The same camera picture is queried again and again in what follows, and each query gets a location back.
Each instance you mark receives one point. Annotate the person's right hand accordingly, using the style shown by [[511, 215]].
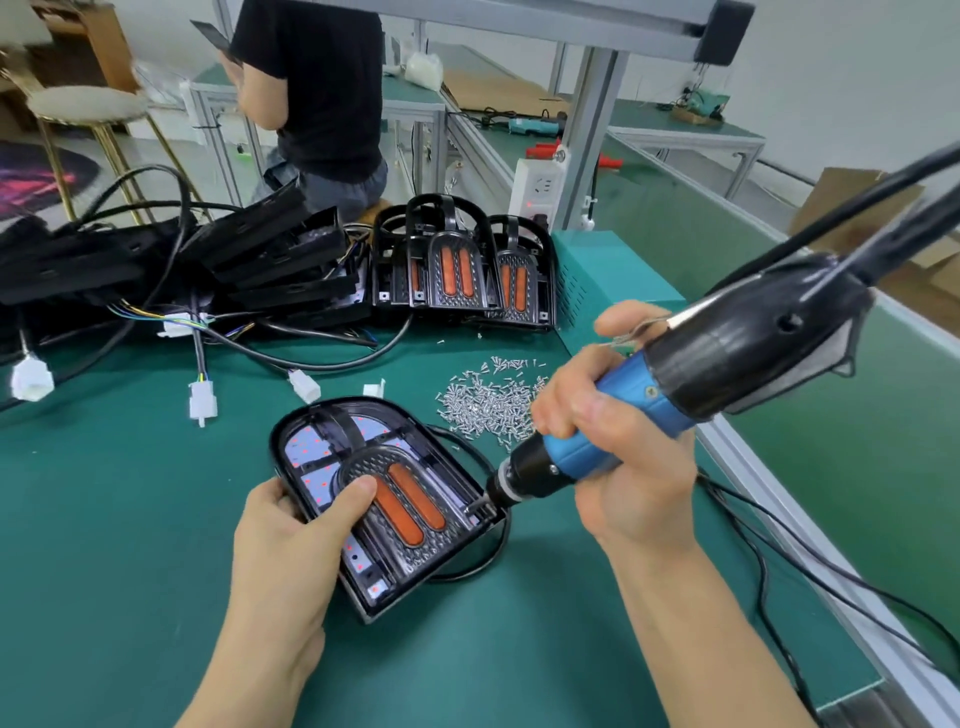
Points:
[[645, 480]]

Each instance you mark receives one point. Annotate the aluminium shelf frame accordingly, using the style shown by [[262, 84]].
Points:
[[600, 90]]

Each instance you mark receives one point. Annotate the round beige stool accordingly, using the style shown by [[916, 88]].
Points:
[[90, 105]]

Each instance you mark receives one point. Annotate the heap of small silver screws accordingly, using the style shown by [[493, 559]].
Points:
[[488, 402]]

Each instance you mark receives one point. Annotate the brown cardboard box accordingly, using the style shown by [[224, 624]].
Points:
[[833, 203], [930, 293]]

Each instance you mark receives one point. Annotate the green workbench white legs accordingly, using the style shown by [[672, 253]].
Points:
[[675, 117]]

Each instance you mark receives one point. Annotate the blue black electric screwdriver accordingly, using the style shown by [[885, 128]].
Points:
[[765, 338]]

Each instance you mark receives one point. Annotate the person's left hand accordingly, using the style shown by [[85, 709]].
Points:
[[285, 585]]

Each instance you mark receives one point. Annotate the black cover orange strips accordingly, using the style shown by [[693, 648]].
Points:
[[455, 270], [387, 270], [518, 285]]

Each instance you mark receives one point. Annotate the colourful round rug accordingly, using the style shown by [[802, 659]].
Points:
[[38, 180]]

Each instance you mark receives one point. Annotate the red tool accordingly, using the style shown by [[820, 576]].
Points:
[[543, 152]]

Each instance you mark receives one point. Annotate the assembled lamp unit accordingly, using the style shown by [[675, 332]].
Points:
[[398, 510]]

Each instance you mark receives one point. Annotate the white power strip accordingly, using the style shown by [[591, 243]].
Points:
[[537, 183]]

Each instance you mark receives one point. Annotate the stack of unassembled lamp housings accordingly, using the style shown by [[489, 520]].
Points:
[[240, 255]]

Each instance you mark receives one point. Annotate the brown wooden cabinet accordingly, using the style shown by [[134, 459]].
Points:
[[105, 38]]

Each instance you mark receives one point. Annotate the teal power supply box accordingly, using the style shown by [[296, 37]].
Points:
[[600, 270]]

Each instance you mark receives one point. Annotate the small green workbench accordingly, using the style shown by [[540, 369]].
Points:
[[413, 90]]

